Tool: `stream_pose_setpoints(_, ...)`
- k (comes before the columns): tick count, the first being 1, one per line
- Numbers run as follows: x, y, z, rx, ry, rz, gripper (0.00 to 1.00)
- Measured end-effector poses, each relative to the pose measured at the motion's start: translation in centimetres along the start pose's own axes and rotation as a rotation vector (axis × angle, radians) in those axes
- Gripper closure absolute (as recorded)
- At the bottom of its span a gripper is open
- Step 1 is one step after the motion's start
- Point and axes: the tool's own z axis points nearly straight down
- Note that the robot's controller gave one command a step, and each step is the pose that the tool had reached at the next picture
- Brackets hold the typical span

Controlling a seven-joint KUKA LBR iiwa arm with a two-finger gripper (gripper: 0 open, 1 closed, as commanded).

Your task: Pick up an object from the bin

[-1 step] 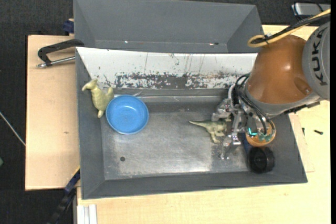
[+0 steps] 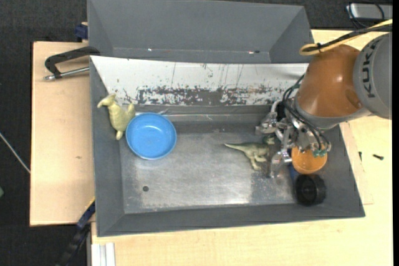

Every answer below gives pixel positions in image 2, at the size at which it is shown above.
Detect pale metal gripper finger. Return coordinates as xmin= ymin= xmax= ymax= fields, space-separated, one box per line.
xmin=276 ymin=150 xmax=291 ymax=177
xmin=269 ymin=151 xmax=281 ymax=179

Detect green toy dinosaur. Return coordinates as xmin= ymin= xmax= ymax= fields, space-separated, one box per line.
xmin=223 ymin=136 xmax=277 ymax=171

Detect black ribbed wheel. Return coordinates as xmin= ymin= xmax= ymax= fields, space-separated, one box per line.
xmin=294 ymin=174 xmax=327 ymax=207

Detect grey metal bin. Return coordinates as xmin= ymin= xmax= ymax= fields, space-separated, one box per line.
xmin=86 ymin=0 xmax=366 ymax=237

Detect blue plastic bowl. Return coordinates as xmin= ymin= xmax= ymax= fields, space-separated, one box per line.
xmin=125 ymin=112 xmax=178 ymax=161

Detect yellow toy dinosaur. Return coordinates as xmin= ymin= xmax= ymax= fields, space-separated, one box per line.
xmin=97 ymin=93 xmax=137 ymax=141

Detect pale brown flat board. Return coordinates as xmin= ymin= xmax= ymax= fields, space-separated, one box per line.
xmin=29 ymin=40 xmax=375 ymax=227

